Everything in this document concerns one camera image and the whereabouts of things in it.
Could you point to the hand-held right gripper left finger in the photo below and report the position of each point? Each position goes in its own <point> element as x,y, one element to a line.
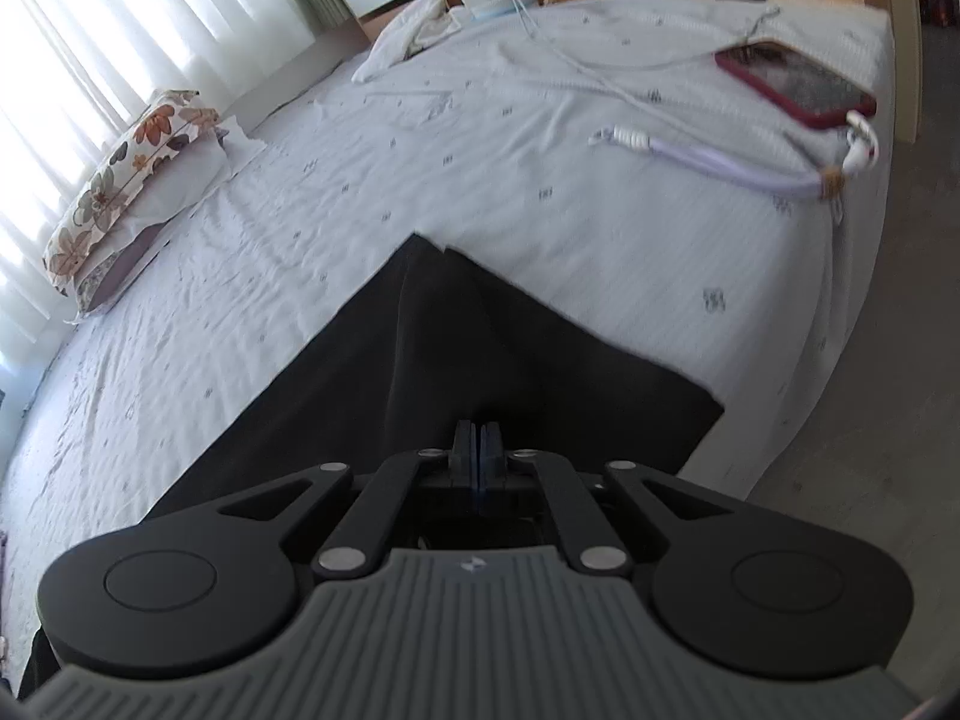
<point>465,451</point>

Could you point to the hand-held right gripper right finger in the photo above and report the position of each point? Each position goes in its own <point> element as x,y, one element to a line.
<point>491,451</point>

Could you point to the black pants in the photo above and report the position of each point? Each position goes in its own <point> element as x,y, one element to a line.
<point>420,360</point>

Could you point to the bed with white patterned sheet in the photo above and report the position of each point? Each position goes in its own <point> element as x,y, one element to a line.
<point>525,202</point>

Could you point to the purple patterned pillow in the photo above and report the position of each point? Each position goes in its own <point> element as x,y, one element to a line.
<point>120,270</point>

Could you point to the white pillow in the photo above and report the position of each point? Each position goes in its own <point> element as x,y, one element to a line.
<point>191,172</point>

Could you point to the crumpled white cloth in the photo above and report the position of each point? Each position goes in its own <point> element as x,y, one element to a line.
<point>409,34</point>

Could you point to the floral pillow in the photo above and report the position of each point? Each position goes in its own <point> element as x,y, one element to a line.
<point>127,165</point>

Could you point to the phone in red case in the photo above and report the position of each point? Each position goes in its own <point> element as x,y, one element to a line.
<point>799,82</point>

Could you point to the sheer white curtain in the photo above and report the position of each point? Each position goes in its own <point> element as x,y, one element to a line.
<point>112,30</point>

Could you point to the beige wooden panel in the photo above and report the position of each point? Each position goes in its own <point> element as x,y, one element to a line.
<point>889,37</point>

